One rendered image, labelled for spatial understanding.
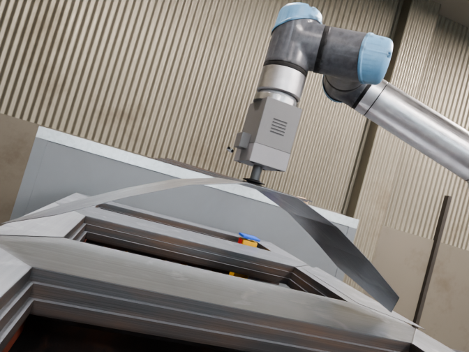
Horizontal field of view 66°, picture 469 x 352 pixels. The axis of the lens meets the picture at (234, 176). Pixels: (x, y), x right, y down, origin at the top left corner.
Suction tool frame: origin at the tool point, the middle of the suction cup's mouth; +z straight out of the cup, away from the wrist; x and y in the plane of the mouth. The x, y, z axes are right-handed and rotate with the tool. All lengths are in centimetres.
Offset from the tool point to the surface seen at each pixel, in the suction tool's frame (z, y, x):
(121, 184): 9, -82, -19
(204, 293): 15.7, 5.8, -4.9
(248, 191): -1, -79, 28
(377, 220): -10, -216, 202
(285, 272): 17.7, -33.3, 28.1
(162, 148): -18, -243, 5
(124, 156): -1, -81, -21
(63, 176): 11, -82, -38
